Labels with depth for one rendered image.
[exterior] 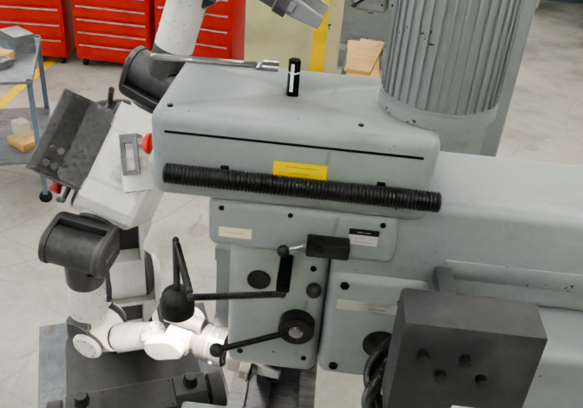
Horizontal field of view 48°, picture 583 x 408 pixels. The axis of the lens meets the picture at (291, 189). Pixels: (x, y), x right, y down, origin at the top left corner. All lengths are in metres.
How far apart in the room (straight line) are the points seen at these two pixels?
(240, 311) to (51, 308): 2.38
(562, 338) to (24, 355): 2.63
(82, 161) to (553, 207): 0.98
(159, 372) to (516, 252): 1.53
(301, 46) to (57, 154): 1.63
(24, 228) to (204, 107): 3.21
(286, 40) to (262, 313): 1.83
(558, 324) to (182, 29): 0.97
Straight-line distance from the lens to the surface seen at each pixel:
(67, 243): 1.53
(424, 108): 1.06
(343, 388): 3.16
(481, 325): 0.96
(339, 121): 1.05
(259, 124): 1.04
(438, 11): 1.01
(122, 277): 2.04
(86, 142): 1.53
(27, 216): 4.33
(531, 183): 1.26
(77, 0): 6.34
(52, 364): 2.75
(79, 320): 1.69
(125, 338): 1.68
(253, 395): 1.83
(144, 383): 2.36
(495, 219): 1.15
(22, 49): 4.46
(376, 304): 1.23
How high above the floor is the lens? 2.33
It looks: 31 degrees down
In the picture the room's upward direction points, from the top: 5 degrees clockwise
